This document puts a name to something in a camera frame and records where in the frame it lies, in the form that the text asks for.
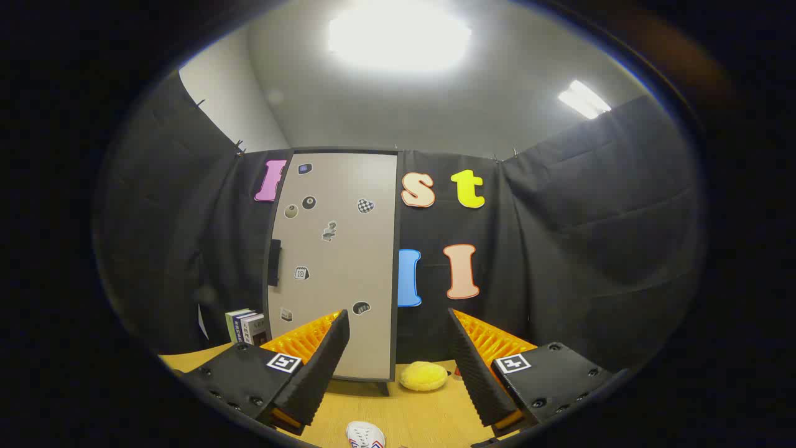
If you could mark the dark grey shoe cabinet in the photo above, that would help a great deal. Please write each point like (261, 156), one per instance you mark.
(396, 261)

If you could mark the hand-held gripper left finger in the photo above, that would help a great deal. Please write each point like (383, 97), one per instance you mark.
(323, 361)

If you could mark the black backdrop cloth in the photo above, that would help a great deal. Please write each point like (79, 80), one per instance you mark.
(591, 249)

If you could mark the green spine book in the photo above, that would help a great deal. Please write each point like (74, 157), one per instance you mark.
(231, 325)

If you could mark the large ceiling light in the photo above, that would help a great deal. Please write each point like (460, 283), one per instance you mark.
(398, 34)

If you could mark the white canvas shoe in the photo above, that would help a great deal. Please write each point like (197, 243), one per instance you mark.
(365, 434)

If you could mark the white spine book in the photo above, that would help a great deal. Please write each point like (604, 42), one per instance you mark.
(255, 328)

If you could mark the small ceiling light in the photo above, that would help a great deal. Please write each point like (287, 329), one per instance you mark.
(583, 99)

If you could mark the beige shoe cabinet door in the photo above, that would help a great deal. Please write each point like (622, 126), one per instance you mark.
(342, 249)

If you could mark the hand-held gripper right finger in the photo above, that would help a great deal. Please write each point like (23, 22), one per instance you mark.
(476, 367)

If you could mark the yellow plush cushion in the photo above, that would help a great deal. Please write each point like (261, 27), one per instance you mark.
(423, 376)

